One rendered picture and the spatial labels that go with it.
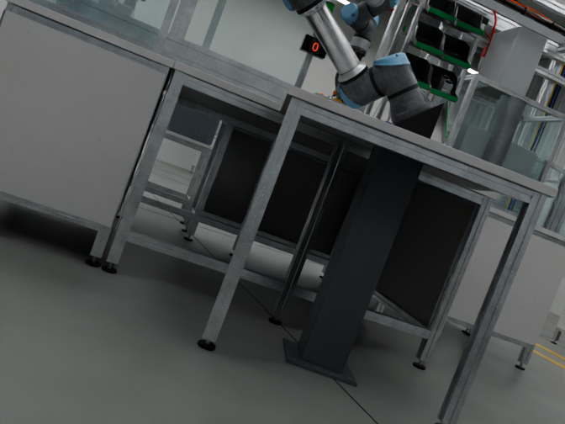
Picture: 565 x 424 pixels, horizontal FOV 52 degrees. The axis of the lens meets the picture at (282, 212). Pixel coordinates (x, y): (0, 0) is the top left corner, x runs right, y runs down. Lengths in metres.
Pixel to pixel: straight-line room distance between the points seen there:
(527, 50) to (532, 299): 1.50
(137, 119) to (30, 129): 0.39
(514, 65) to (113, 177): 2.50
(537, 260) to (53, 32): 2.91
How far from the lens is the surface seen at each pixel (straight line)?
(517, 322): 3.90
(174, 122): 4.42
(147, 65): 2.37
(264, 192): 1.82
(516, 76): 3.88
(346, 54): 2.14
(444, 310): 2.77
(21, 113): 2.39
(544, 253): 3.88
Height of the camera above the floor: 0.59
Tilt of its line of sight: 3 degrees down
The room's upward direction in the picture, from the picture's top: 21 degrees clockwise
